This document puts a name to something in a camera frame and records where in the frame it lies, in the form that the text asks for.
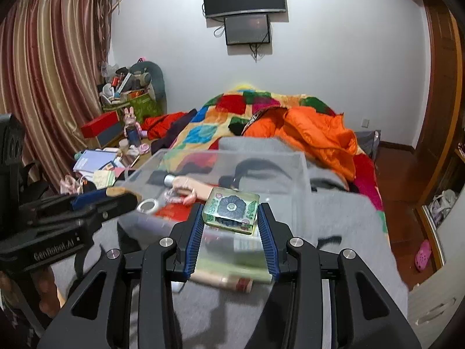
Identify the red orange garment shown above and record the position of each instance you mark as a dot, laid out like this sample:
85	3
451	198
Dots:
160	123

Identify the grey green plush toy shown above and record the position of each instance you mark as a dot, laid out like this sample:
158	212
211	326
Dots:
152	76

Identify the beige tube with silver cap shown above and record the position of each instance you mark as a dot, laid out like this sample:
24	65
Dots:
190	185

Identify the blue notebook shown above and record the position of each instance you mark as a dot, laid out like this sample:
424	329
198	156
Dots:
94	160

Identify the grey fabric bag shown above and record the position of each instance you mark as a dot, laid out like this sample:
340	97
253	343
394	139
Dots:
368	143

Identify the small black wall monitor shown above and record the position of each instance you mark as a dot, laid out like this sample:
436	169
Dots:
247	29

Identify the dark purple garment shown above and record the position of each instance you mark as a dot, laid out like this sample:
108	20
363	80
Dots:
178	131

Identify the white wall socket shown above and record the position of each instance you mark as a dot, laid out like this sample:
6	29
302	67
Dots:
366	123

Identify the grey blue box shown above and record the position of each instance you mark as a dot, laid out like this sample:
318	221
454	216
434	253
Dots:
110	136

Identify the brown wooden wardrobe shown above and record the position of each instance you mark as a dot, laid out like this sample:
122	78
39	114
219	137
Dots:
441	98

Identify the red long box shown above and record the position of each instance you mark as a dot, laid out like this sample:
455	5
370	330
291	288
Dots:
100	123

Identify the white drawer front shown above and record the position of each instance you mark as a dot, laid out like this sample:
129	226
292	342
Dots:
436	309

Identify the colourful patchwork quilt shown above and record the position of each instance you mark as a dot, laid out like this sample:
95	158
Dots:
232	105

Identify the orange puffer jacket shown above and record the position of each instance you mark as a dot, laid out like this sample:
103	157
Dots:
312	134

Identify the blue water bottle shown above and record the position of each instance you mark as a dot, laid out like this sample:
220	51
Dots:
133	136

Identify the person's left hand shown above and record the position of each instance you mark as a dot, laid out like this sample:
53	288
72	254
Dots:
18	292

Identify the green gift box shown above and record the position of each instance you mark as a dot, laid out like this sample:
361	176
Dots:
138	105

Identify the green patterned booklet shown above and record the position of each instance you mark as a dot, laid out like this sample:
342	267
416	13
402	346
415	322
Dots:
104	180

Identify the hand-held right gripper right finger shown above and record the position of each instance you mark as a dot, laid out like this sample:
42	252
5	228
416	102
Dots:
267	241

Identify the pile of desk clutter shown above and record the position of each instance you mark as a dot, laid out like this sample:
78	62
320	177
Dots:
118	83

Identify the pink clog shoe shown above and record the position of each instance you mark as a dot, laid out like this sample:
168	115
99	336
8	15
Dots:
423	254

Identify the red foil packet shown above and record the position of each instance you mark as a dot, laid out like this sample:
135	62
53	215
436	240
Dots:
172	216

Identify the pink bunny toy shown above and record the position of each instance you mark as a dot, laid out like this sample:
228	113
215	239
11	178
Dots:
130	116

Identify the small pink shoes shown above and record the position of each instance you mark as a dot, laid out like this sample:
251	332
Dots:
140	149

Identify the striped curtain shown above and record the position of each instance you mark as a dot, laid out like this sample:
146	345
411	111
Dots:
47	80

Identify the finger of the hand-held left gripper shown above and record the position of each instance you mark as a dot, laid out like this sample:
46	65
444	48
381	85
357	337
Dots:
89	198
116	207

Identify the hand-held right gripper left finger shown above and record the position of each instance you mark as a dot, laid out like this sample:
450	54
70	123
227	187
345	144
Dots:
192	243

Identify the beige cosmetic tube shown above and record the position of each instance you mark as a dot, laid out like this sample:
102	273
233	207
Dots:
225	280

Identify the clear plastic storage box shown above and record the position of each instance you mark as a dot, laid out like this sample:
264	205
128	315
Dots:
283	189

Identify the white handbag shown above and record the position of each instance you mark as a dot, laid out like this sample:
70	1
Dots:
443	205

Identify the green flower tin box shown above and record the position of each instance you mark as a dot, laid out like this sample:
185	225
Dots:
230	209

